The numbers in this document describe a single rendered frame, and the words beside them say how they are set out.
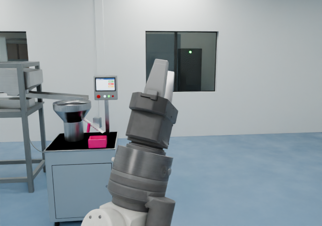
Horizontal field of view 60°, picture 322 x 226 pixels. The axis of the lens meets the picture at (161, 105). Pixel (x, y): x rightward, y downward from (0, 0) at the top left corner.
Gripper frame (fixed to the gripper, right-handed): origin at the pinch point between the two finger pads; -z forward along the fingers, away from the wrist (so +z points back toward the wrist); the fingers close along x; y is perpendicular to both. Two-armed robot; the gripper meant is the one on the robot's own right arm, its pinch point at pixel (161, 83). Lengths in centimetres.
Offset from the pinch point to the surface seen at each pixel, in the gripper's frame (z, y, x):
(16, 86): -22, 225, -212
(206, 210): 60, 0, -266
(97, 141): 16, 102, -191
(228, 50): -198, 24, -463
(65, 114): -2, 138, -186
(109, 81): -44, 114, -206
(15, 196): 98, 210, -244
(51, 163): 44, 137, -183
